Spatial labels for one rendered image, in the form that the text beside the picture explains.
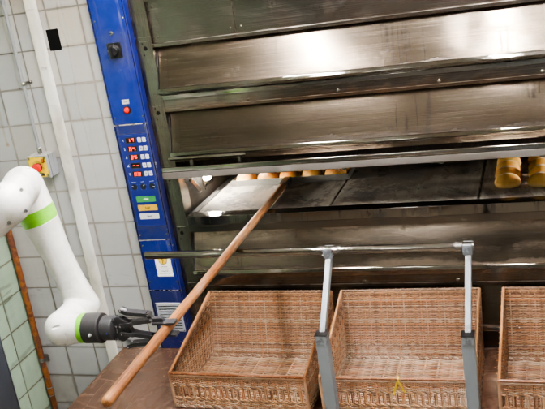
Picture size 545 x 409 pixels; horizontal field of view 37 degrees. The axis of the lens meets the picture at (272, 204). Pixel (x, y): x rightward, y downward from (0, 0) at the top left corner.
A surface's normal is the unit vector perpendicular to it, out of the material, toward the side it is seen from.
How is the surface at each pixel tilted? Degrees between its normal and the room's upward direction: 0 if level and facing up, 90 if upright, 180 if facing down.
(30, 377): 90
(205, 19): 93
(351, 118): 70
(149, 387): 0
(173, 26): 90
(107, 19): 90
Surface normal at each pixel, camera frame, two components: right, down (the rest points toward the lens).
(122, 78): -0.29, 0.33
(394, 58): -0.33, 0.00
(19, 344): 0.94, -0.04
